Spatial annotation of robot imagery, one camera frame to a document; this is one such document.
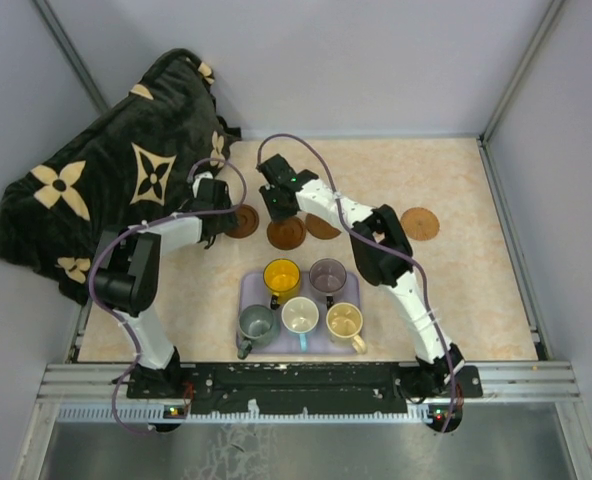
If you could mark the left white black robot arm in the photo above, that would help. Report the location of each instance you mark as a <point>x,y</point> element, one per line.
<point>124,276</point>

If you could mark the purple transparent mug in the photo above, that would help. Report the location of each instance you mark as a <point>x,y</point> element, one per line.
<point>328,278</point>

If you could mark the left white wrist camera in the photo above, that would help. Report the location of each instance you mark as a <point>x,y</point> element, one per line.
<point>197,179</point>

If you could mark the woven rattan coaster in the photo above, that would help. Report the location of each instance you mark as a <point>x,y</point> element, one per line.
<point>420,224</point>

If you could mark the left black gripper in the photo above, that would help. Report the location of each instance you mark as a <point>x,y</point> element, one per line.
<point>228,222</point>

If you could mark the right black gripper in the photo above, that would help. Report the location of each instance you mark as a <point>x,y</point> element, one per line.
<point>267,192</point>

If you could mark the cream yellow ceramic mug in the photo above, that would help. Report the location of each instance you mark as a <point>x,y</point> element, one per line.
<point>344,322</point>

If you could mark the lavender plastic tray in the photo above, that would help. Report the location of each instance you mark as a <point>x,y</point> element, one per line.
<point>253,291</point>

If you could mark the dark brown wooden coaster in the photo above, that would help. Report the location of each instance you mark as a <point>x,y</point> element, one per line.
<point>247,222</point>

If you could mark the yellow transparent mug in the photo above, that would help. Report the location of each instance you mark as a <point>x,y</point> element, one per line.
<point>282,278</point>

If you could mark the white mug blue handle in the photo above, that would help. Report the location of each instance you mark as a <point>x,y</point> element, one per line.
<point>300,315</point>

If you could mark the black floral plush blanket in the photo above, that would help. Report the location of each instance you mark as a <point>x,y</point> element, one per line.
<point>129,165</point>

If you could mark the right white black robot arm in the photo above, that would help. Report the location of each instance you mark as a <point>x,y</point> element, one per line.
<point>382,253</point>

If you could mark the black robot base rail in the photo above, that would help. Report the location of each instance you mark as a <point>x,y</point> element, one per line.
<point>289,389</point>

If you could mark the grey ceramic mug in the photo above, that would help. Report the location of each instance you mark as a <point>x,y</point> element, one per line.
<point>258,327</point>

